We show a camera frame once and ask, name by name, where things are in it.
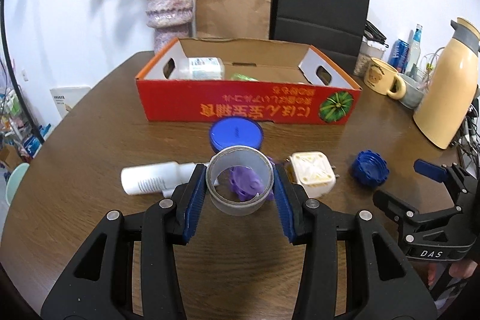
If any blue ribbed cap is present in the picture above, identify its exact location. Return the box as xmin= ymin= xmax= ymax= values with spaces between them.
xmin=351 ymin=150 xmax=390 ymax=188

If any clear tape roll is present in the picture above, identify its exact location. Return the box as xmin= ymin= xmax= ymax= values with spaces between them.
xmin=206 ymin=145 xmax=274 ymax=217

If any white square plastic jar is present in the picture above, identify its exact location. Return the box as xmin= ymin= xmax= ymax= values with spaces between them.
xmin=176 ymin=57 xmax=224 ymax=80

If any right hand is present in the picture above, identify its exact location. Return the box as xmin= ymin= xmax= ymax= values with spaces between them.
xmin=428 ymin=259 xmax=479 ymax=287

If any cream thermos jug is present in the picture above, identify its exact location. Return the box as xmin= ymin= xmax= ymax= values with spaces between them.
xmin=412 ymin=18 xmax=479 ymax=149

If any grey ceramic cup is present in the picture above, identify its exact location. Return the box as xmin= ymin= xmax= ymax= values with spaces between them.
xmin=400 ymin=74 xmax=424 ymax=110

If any white power adapter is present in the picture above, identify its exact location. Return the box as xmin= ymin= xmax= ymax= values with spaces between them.
xmin=286 ymin=151 xmax=338 ymax=198

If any white tube bottle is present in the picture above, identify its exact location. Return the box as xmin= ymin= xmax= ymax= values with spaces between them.
xmin=120 ymin=162 xmax=198 ymax=198

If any yellow bear mug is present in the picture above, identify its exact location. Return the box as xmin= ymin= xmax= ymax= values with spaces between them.
xmin=364 ymin=58 xmax=406 ymax=100

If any blue soda can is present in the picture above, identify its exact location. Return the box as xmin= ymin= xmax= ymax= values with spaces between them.
xmin=387 ymin=39 xmax=409 ymax=73

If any clear glass bottle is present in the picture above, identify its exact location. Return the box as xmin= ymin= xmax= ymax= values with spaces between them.
xmin=404 ymin=24 xmax=422 ymax=77

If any jar of grains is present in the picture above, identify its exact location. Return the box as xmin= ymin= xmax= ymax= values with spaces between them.
xmin=353 ymin=38 xmax=387 ymax=76

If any blue round lid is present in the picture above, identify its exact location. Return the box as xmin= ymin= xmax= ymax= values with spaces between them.
xmin=209 ymin=116 xmax=264 ymax=153

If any orange cardboard box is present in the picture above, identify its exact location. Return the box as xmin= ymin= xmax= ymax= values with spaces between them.
xmin=136 ymin=38 xmax=361 ymax=125

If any black paper bag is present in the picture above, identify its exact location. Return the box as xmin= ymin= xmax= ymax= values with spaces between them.
xmin=269 ymin=0 xmax=369 ymax=74

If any pink textured vase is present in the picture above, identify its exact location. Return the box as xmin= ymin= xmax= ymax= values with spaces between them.
xmin=145 ymin=0 xmax=194 ymax=53

